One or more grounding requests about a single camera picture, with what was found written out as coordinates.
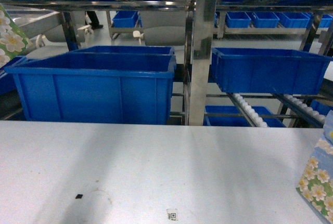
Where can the large blue crate near table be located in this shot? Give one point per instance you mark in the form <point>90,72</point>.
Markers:
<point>96,88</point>

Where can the blue crate right shelf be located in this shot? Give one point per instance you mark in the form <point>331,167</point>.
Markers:
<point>274,71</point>

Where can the qr code sticker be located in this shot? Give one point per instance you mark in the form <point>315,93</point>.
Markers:
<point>172,214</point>

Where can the steel rack upright post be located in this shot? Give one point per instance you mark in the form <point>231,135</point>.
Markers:
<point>201,55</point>

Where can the flower gift bag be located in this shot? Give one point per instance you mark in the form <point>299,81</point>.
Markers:
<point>13,40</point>
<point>315,184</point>

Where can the blue crate behind large crate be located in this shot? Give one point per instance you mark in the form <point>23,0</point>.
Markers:
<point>163,50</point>

